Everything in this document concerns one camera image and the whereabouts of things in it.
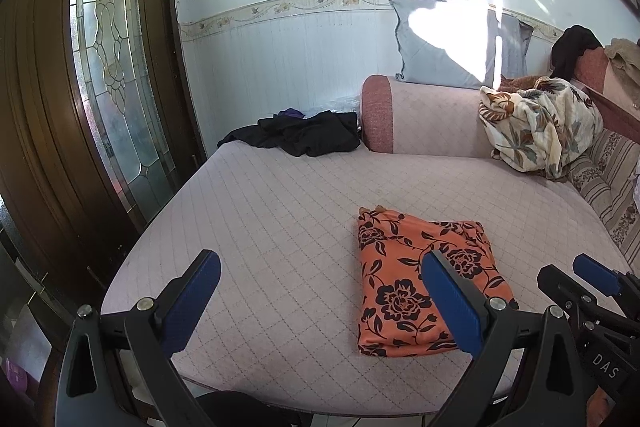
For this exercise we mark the large blue-grey pillow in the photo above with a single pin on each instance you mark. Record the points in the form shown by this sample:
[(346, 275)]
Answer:
[(425, 52)]

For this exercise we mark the purple cloth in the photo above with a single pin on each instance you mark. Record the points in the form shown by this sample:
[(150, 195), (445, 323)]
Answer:
[(291, 113)]

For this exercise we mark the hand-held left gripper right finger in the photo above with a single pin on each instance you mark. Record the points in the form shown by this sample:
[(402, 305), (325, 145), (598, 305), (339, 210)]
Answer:
[(452, 302)]

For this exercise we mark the clear plastic bag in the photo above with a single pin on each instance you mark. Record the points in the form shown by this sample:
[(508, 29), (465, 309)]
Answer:
[(340, 104)]

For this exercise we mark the purple plastic object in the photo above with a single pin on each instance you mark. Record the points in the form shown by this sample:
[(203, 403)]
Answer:
[(15, 379)]

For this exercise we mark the orange floral blouse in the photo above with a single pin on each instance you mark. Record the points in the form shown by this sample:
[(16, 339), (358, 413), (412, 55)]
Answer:
[(395, 267)]

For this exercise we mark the black garment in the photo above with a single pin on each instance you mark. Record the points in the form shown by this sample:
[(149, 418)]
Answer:
[(575, 47)]

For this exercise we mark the brown cloth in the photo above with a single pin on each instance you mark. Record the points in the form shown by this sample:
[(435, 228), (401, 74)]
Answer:
[(525, 83)]

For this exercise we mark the striped floral cushion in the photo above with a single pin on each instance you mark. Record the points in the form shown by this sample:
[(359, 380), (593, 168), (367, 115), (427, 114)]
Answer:
[(610, 187)]

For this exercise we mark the beige jacket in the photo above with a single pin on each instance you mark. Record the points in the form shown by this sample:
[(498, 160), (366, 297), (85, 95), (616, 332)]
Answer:
[(625, 54)]

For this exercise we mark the black clothes pile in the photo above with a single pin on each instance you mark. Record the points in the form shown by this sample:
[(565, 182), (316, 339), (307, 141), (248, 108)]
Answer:
[(320, 134)]

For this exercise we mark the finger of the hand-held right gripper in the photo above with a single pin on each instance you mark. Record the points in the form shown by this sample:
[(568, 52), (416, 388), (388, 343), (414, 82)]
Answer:
[(597, 274), (565, 292)]

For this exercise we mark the wooden door with leaded glass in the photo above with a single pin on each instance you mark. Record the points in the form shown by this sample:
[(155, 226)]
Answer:
[(45, 82)]

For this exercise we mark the cream floral blanket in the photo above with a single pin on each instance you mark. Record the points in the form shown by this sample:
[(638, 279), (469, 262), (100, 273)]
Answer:
[(540, 127)]

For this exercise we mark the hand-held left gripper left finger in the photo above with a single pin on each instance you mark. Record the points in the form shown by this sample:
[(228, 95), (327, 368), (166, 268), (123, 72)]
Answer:
[(192, 302)]

